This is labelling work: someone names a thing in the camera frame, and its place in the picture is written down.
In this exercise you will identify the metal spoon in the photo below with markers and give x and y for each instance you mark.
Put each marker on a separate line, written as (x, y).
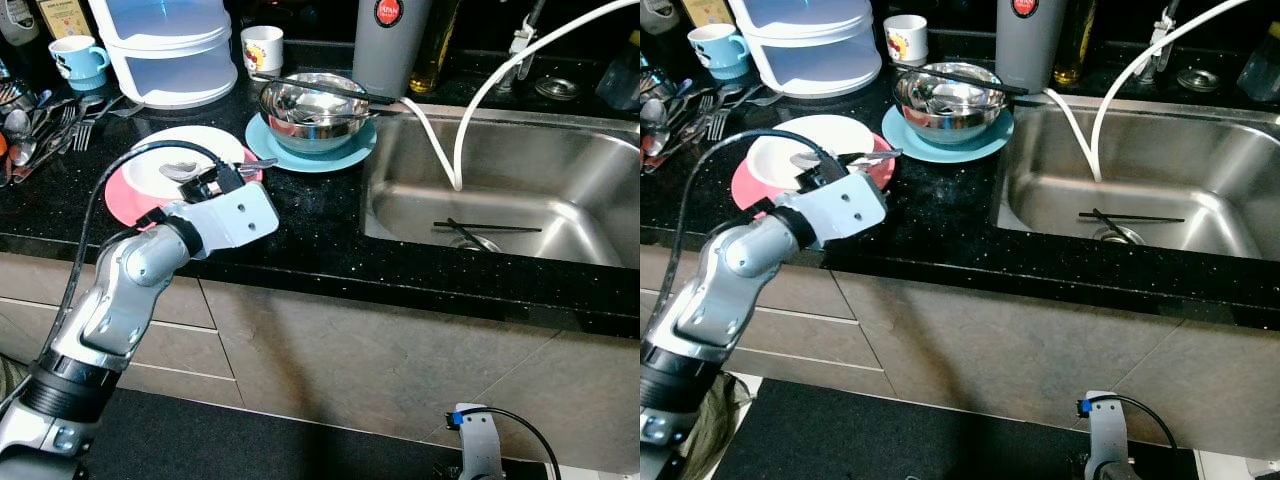
(17, 124)
(180, 171)
(656, 110)
(800, 158)
(22, 152)
(655, 143)

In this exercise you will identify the steel sink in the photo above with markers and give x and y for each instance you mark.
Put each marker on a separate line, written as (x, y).
(560, 190)
(1200, 180)

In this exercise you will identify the dark floor mat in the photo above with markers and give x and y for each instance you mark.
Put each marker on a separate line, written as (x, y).
(300, 450)
(900, 440)

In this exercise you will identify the grey cabinet drawer front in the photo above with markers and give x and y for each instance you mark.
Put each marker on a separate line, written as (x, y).
(190, 390)
(820, 305)
(820, 345)
(830, 380)
(190, 350)
(185, 305)

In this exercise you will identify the round metal sink cap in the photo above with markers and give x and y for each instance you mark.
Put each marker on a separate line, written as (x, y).
(557, 88)
(1197, 79)

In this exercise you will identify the chrome faucet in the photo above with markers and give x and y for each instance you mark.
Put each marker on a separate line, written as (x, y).
(520, 40)
(1160, 40)

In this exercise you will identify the metal fork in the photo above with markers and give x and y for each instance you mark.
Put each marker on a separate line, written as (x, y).
(82, 135)
(716, 125)

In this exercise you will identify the white printed mug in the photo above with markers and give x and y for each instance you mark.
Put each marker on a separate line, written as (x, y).
(262, 50)
(905, 40)

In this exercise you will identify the grey cabinet door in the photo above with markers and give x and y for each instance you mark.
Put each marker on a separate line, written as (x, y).
(380, 360)
(1000, 350)

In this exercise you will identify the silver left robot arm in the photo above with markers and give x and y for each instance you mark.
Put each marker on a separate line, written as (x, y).
(720, 300)
(120, 300)

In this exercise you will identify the blue mug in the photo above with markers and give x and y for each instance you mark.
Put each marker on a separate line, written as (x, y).
(80, 62)
(718, 52)

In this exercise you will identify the olive oil bottle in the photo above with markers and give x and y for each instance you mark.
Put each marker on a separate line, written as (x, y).
(437, 50)
(1075, 40)

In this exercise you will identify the teal plate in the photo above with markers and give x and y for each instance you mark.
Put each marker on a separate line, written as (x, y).
(935, 152)
(300, 160)

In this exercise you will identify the grey green plastic sack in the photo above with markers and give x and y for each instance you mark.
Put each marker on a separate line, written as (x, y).
(715, 430)

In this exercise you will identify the grey thermos red logo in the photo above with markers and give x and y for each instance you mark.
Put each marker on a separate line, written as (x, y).
(1030, 45)
(390, 50)

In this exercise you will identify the grey plastic bottle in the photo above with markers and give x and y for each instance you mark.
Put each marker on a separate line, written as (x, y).
(655, 12)
(15, 20)

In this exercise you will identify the white bowl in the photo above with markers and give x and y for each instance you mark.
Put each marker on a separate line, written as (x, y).
(185, 145)
(810, 135)

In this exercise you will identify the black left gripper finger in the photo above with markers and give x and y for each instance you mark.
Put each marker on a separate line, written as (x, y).
(252, 178)
(866, 171)
(862, 158)
(246, 165)

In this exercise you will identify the pink plate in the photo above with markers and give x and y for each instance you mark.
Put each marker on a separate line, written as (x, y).
(125, 195)
(745, 185)

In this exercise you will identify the brown labelled box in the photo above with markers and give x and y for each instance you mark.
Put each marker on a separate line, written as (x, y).
(705, 10)
(62, 15)

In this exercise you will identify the steel mixing bowl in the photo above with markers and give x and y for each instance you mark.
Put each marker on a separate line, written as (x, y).
(945, 100)
(315, 110)

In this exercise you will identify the clear glass container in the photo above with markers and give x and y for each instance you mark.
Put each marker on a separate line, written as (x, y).
(620, 75)
(1260, 60)

